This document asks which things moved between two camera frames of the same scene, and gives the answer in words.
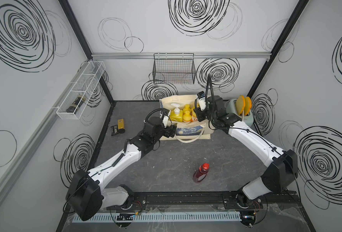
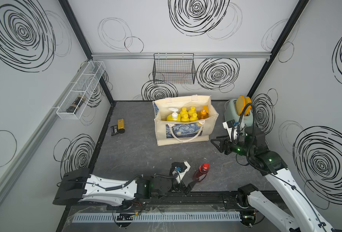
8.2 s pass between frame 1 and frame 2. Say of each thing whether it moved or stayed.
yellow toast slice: stayed
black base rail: stayed
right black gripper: moved
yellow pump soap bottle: moved
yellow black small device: stayed
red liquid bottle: stayed
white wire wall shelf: stayed
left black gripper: moved
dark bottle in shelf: stayed
